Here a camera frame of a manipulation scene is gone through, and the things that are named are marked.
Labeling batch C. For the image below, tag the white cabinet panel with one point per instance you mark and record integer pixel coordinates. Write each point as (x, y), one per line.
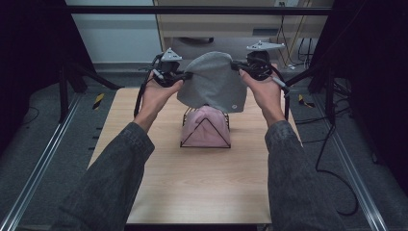
(118, 38)

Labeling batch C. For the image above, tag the person's right hand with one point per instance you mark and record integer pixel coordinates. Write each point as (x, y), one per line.
(269, 96)

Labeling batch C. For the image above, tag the aluminium floor rail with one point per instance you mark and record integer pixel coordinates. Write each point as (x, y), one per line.
(41, 163)
(349, 166)

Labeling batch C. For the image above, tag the black horizontal frame bar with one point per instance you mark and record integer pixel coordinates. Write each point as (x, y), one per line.
(192, 10)

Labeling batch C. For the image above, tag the pink fleece beanie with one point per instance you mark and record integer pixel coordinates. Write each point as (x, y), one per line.
(205, 131)

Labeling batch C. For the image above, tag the person's left hand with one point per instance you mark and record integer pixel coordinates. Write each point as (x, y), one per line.
(157, 96)

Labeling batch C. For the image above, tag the grey knit beanie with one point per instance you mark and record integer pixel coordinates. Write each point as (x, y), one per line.
(213, 80)

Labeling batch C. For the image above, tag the black metal stand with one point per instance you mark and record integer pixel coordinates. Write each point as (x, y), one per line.
(328, 96)
(64, 93)

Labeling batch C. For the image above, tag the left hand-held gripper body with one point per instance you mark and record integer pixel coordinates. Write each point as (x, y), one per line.
(168, 69)

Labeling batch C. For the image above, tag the yellow and black tape strip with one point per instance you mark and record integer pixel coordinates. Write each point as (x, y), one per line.
(303, 101)
(98, 101)

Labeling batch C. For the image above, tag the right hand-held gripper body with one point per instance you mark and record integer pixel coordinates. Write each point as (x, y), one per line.
(260, 62)

